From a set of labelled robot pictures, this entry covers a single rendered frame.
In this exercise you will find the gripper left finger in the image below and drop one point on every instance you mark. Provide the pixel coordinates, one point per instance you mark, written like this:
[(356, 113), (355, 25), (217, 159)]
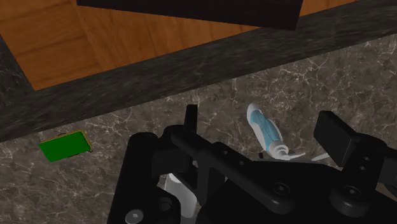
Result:
[(139, 173)]

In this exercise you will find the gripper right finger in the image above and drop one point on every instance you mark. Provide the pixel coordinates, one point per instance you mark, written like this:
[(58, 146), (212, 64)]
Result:
[(336, 136)]

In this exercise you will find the white rounded object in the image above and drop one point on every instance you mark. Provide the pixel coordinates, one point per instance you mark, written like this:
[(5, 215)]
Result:
[(180, 194)]

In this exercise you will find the green flat box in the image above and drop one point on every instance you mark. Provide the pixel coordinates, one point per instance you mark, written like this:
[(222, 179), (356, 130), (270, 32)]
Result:
[(65, 146)]

